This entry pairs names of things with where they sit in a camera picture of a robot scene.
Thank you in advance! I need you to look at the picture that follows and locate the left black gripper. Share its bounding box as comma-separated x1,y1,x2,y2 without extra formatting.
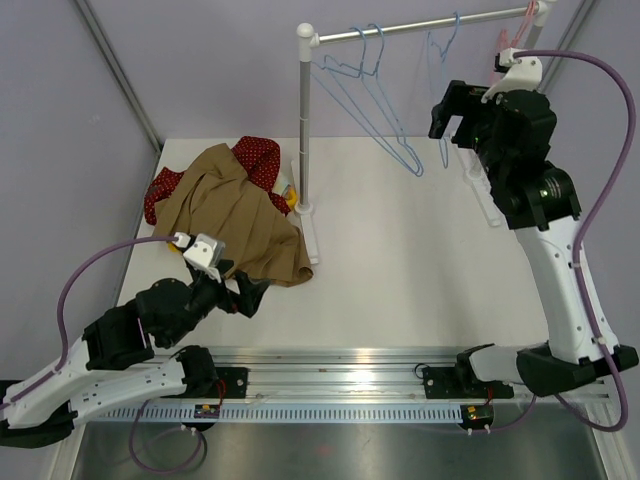
164,260,271,348

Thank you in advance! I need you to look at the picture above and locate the blue hanger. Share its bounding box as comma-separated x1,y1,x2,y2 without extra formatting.
425,10,462,169
311,23,425,178
313,24,425,178

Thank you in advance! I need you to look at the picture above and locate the pink hanger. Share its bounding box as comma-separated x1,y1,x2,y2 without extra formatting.
489,29,509,85
510,1,541,49

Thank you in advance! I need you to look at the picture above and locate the tan skirt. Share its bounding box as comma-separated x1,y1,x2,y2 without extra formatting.
153,143,313,287

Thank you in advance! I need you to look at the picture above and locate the floral pastel skirt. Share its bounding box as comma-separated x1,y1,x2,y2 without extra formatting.
272,172,297,204

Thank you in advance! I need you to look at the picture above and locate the red polka-dot skirt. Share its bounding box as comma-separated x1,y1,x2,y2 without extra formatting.
143,136,291,226

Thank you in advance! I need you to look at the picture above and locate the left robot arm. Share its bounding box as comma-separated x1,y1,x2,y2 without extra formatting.
1,271,271,449

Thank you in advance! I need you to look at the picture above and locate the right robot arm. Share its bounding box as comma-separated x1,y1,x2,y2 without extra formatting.
429,80,639,397

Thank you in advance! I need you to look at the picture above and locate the white metal clothes rack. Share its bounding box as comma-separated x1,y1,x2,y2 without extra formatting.
292,1,554,264

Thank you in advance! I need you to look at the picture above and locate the yellow plastic tray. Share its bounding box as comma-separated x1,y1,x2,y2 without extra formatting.
168,181,298,253

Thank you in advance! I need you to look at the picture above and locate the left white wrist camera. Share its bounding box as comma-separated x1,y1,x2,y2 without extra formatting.
172,232,226,282

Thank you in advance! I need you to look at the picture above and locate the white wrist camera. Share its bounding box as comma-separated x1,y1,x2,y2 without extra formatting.
172,232,226,282
481,48,543,103

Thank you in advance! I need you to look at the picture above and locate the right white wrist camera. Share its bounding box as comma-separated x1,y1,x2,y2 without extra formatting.
481,48,543,103

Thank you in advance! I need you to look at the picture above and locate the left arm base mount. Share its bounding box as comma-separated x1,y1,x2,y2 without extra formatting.
172,367,249,400

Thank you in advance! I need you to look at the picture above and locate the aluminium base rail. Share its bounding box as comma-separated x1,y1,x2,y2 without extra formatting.
69,344,614,406

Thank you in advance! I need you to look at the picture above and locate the white slotted cable duct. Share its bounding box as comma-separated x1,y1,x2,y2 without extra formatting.
99,403,462,424

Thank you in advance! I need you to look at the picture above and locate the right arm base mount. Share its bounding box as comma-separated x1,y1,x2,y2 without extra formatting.
413,363,514,400

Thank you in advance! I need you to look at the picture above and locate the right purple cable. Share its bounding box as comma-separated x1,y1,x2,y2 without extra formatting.
414,49,637,436

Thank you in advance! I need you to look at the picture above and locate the purple cable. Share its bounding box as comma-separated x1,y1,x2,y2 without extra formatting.
414,49,637,436
0,234,209,474

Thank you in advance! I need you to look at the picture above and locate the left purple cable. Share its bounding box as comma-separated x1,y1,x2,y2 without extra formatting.
0,234,209,474

